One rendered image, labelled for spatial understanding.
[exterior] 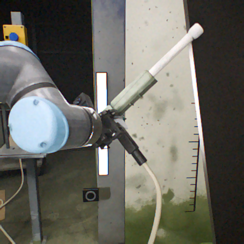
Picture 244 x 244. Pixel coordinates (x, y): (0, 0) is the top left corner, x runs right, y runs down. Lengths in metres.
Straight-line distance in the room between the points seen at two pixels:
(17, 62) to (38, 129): 0.13
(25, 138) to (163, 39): 1.08
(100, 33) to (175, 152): 0.86
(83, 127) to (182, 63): 1.02
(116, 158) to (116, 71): 0.54
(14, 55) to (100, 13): 0.91
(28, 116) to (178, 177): 1.23
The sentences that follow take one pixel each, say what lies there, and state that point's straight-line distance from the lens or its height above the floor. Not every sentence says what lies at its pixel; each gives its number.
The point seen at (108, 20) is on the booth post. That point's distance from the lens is 1.27.
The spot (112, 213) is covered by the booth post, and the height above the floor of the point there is 0.36.
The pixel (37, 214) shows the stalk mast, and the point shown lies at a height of 0.25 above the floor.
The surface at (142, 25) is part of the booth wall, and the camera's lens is 1.29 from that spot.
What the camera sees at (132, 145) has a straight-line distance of 0.62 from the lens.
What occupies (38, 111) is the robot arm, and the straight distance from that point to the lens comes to 0.34.
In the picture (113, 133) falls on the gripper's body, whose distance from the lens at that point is 0.52.
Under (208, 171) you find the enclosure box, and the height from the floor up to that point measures 0.87.
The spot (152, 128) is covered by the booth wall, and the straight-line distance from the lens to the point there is 1.29.
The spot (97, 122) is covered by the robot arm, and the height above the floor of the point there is 1.12.
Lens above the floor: 1.20
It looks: 11 degrees down
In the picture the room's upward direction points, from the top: straight up
